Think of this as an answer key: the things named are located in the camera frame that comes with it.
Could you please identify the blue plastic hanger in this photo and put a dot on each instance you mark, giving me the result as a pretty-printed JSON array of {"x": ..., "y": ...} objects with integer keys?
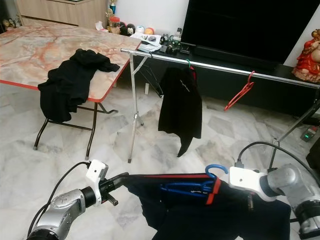
[{"x": 216, "y": 166}]

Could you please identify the navy garment red trim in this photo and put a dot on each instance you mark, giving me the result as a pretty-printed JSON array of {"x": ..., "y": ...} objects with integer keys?
[{"x": 205, "y": 220}]

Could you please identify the red plastic hanger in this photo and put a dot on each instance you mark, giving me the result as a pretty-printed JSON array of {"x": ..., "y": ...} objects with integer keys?
[{"x": 240, "y": 94}]

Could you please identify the green hanger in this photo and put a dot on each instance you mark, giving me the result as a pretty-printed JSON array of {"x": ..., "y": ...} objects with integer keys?
[{"x": 190, "y": 63}]

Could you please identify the dark brown sofa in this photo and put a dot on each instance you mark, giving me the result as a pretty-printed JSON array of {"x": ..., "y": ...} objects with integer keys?
[{"x": 314, "y": 160}]

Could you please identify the white power strip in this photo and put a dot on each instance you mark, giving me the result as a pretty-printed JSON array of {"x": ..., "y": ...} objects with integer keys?
[{"x": 308, "y": 134}]

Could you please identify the black TV cabinet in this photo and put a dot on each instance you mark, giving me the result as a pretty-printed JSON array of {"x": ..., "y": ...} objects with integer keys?
[{"x": 275, "y": 95}]

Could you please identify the black shirt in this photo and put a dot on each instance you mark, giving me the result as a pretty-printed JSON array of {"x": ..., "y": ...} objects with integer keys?
[{"x": 181, "y": 105}]

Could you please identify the black garment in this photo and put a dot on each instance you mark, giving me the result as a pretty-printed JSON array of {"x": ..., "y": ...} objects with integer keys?
[{"x": 75, "y": 80}]

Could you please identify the silver drying rack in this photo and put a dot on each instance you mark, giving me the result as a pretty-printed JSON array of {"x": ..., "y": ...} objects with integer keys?
[{"x": 220, "y": 67}]

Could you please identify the marble top red-edged table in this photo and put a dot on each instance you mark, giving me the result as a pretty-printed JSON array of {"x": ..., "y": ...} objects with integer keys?
[{"x": 45, "y": 50}]

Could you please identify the white paper stack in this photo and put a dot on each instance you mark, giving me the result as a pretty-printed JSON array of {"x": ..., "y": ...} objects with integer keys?
[{"x": 150, "y": 42}]

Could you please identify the red robed figurine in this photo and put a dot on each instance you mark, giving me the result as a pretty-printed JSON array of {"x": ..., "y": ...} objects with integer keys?
[{"x": 309, "y": 57}]

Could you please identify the black gadget pile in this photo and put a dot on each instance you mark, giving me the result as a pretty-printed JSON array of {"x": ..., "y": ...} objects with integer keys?
[{"x": 175, "y": 45}]

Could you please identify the black plush toy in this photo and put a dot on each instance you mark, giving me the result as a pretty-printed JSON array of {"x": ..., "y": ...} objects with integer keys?
[{"x": 126, "y": 30}]

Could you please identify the white round toy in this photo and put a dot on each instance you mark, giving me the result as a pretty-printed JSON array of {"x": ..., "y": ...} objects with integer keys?
[{"x": 140, "y": 30}]

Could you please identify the orange round toy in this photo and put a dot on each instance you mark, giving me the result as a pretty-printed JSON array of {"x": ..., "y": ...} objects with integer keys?
[{"x": 149, "y": 31}]

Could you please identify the red-lid jar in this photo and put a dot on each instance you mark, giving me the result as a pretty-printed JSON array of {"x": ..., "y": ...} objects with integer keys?
[{"x": 114, "y": 25}]

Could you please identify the black television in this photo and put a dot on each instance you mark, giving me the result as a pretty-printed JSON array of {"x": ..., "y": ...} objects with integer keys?
[{"x": 245, "y": 25}]

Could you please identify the blue red ornament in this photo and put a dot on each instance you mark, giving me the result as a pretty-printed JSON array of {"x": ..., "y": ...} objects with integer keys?
[{"x": 112, "y": 7}]

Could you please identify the wooden sideboard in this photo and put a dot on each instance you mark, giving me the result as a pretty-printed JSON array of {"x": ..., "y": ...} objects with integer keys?
[{"x": 60, "y": 12}]

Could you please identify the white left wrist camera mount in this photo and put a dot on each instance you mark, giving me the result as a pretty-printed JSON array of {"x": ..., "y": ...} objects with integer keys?
[{"x": 96, "y": 173}]

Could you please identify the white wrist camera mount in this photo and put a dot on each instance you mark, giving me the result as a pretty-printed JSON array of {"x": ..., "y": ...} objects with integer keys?
[
  {"x": 247, "y": 180},
  {"x": 96, "y": 173}
]

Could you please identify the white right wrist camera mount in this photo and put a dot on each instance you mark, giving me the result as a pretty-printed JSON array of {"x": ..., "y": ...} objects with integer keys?
[{"x": 247, "y": 180}]

